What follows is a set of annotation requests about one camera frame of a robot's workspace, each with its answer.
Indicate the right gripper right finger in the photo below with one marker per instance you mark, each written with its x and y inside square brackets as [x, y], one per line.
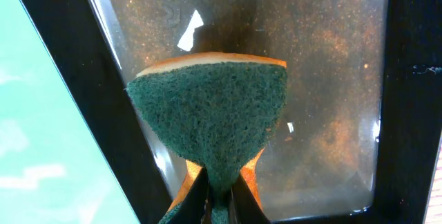
[244, 209]

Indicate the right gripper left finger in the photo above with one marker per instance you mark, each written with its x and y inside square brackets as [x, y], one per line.
[195, 207]

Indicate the green yellow sponge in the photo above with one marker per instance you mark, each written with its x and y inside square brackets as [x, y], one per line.
[216, 110]

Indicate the black plastic tray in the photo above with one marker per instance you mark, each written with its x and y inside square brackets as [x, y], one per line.
[361, 131]

